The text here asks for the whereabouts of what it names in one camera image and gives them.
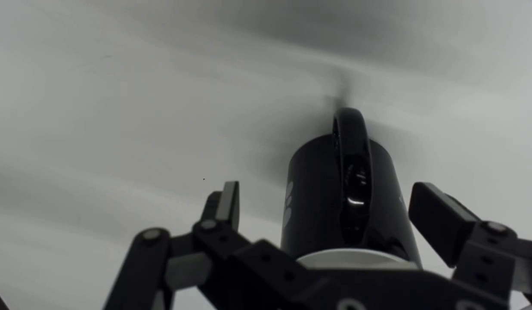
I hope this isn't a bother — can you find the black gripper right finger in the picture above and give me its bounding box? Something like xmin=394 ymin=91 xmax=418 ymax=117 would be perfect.
xmin=407 ymin=181 xmax=519 ymax=310

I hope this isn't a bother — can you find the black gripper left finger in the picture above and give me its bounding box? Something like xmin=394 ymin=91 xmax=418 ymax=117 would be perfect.
xmin=106 ymin=181 xmax=252 ymax=310

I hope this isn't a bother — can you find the black mug white inside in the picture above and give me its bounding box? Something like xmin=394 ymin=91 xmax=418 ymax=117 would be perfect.
xmin=277 ymin=105 xmax=425 ymax=272

